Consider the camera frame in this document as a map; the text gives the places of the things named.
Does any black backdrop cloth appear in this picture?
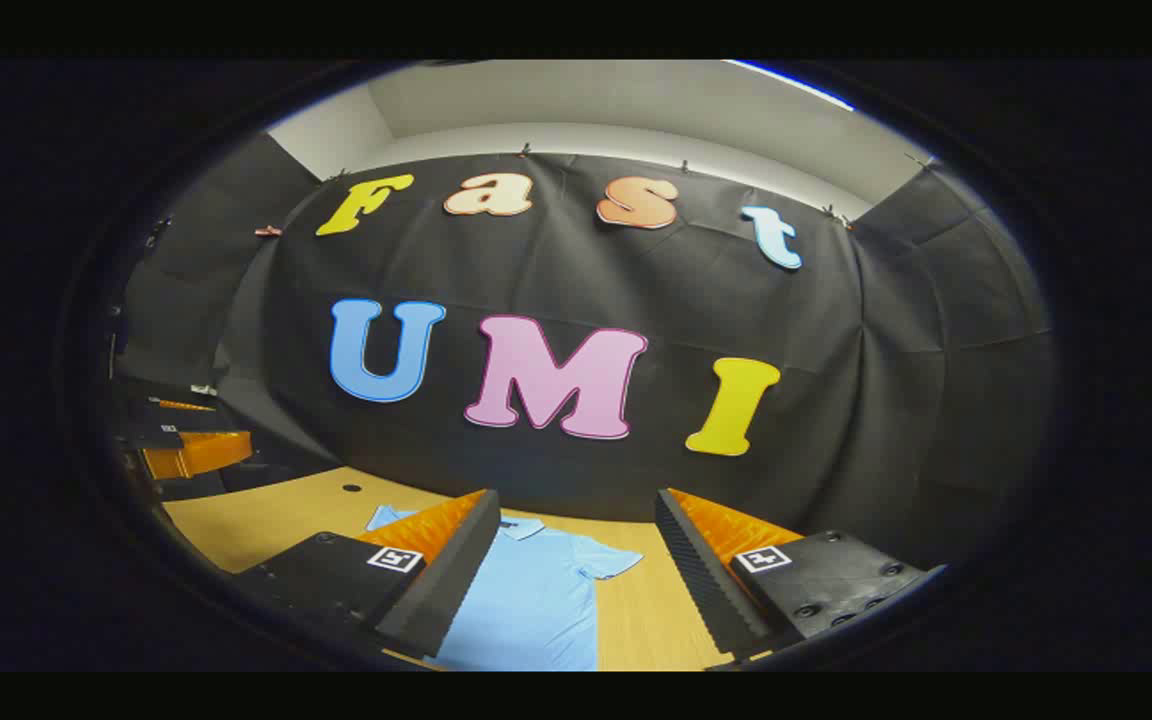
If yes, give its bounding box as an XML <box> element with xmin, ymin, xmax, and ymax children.
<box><xmin>111</xmin><ymin>130</ymin><xmax>1057</xmax><ymax>571</ymax></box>

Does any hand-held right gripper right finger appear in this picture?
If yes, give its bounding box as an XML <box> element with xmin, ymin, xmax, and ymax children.
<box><xmin>654</xmin><ymin>487</ymin><xmax>949</xmax><ymax>669</ymax></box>

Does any light blue T-shirt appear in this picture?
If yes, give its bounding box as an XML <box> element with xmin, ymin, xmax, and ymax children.
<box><xmin>366</xmin><ymin>505</ymin><xmax>644</xmax><ymax>672</ymax></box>

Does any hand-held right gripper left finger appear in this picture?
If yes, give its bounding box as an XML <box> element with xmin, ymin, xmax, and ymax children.
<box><xmin>233</xmin><ymin>488</ymin><xmax>503</xmax><ymax>661</ymax></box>

